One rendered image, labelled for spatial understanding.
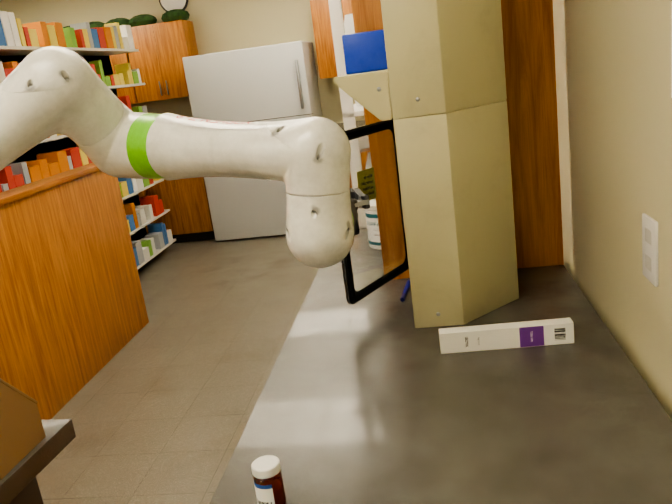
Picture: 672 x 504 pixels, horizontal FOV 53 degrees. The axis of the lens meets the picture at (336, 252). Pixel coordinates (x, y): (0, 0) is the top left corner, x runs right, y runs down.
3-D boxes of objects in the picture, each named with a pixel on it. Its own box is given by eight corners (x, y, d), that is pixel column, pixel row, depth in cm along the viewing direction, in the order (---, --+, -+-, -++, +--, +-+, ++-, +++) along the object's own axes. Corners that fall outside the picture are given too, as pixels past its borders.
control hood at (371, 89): (397, 108, 172) (393, 67, 169) (392, 119, 141) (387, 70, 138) (352, 113, 173) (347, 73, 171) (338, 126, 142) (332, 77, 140)
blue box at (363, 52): (390, 68, 168) (386, 30, 165) (388, 69, 158) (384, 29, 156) (350, 73, 169) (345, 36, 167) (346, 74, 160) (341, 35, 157)
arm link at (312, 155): (194, 174, 126) (150, 185, 117) (187, 112, 123) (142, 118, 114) (364, 185, 108) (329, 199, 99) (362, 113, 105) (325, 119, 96)
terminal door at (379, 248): (411, 267, 181) (395, 117, 171) (349, 307, 158) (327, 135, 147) (408, 267, 182) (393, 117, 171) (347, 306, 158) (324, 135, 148)
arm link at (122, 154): (58, 147, 122) (91, 95, 126) (105, 188, 132) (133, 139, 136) (130, 151, 113) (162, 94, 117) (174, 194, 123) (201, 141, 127)
